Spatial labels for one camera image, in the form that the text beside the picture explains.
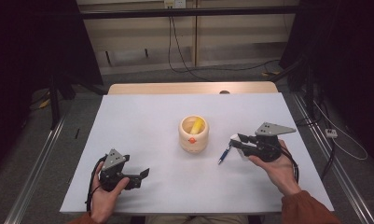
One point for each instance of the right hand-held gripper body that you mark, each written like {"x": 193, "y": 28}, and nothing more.
{"x": 267, "y": 147}

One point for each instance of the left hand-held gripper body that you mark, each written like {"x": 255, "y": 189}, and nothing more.
{"x": 113, "y": 161}

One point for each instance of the blue ballpoint pen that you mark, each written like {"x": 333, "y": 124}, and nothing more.
{"x": 224, "y": 154}

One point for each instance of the yellow highlighter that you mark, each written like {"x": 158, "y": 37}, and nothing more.
{"x": 197, "y": 125}

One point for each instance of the cream duck pen holder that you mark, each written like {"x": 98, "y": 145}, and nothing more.
{"x": 192, "y": 141}

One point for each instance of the person's right hand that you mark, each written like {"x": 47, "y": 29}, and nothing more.
{"x": 281, "y": 174}

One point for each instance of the person's left hand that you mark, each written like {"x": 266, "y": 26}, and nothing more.
{"x": 105, "y": 202}

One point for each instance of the white power strip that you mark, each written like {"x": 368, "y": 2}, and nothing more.
{"x": 331, "y": 133}

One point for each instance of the person's legs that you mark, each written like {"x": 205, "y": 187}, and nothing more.
{"x": 197, "y": 219}

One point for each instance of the black metal stand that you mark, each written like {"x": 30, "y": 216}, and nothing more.
{"x": 54, "y": 102}

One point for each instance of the right black curtain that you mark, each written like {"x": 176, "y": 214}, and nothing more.
{"x": 346, "y": 46}

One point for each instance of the black curtain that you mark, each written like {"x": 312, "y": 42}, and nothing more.
{"x": 26, "y": 46}
{"x": 346, "y": 46}

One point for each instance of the black horizontal bar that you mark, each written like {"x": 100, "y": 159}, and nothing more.
{"x": 187, "y": 12}

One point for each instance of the left black curtain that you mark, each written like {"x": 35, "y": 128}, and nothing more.
{"x": 26, "y": 46}

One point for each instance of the metal floor rail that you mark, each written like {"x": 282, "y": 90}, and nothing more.
{"x": 35, "y": 174}
{"x": 334, "y": 161}

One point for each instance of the white wall socket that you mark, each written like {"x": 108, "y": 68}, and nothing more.
{"x": 175, "y": 3}

